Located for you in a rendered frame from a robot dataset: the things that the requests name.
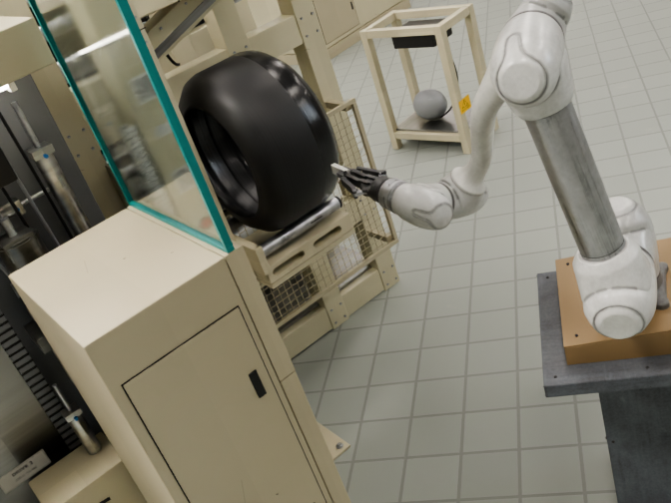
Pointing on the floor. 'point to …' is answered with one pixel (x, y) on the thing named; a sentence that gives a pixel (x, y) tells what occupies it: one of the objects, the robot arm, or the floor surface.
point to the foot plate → (334, 442)
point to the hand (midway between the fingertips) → (340, 171)
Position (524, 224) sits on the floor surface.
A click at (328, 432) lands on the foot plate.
